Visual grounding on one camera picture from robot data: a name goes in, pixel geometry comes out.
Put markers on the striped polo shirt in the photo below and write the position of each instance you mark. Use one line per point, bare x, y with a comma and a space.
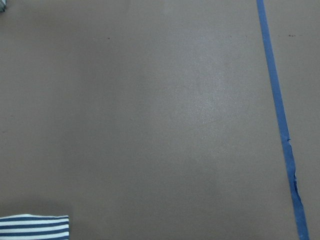
34, 227

